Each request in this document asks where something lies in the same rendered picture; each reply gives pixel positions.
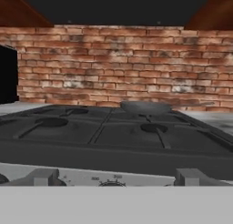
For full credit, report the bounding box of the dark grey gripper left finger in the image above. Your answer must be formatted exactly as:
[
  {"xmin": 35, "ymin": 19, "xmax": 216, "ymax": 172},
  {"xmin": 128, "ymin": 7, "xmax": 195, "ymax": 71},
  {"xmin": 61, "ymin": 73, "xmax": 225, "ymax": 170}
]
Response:
[{"xmin": 3, "ymin": 168, "xmax": 61, "ymax": 187}]

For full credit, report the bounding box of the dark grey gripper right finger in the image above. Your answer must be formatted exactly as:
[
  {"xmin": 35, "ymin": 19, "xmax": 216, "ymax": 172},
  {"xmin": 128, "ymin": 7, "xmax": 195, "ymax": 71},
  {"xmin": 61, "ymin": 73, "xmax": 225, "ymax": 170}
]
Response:
[{"xmin": 174, "ymin": 168, "xmax": 232, "ymax": 187}]

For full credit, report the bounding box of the black stove knob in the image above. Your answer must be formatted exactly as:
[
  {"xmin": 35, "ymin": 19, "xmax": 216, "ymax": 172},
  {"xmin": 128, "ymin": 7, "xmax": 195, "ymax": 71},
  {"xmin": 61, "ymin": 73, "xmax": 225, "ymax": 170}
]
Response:
[
  {"xmin": 97, "ymin": 178, "xmax": 127, "ymax": 187},
  {"xmin": 0, "ymin": 172, "xmax": 11, "ymax": 185}
]

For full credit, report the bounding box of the black gas stove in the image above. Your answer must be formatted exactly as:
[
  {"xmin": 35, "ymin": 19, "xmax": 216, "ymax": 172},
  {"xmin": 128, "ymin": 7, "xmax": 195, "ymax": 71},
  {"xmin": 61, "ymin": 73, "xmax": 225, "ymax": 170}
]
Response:
[{"xmin": 0, "ymin": 103, "xmax": 233, "ymax": 187}]

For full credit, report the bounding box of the grey metal pan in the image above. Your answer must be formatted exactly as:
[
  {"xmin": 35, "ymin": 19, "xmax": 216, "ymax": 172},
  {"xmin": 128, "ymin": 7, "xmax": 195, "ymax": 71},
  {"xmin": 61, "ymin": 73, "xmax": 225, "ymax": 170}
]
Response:
[{"xmin": 119, "ymin": 99, "xmax": 215, "ymax": 117}]

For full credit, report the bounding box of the black tall appliance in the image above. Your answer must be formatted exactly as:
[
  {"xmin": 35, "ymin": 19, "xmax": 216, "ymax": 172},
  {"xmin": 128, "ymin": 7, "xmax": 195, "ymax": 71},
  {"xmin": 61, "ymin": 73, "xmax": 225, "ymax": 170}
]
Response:
[{"xmin": 0, "ymin": 44, "xmax": 20, "ymax": 105}]

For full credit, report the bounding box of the black range hood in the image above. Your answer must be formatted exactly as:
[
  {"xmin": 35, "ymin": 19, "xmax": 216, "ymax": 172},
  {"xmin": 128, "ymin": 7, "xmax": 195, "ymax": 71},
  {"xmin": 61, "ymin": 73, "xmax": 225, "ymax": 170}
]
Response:
[{"xmin": 14, "ymin": 0, "xmax": 218, "ymax": 27}]

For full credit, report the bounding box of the brown wooden wall cupboard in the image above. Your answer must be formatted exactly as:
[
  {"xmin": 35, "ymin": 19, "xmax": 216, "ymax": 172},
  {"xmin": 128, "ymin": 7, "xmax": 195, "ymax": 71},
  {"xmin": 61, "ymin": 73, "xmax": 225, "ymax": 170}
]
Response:
[
  {"xmin": 183, "ymin": 0, "xmax": 233, "ymax": 31},
  {"xmin": 0, "ymin": 0, "xmax": 55, "ymax": 28}
]

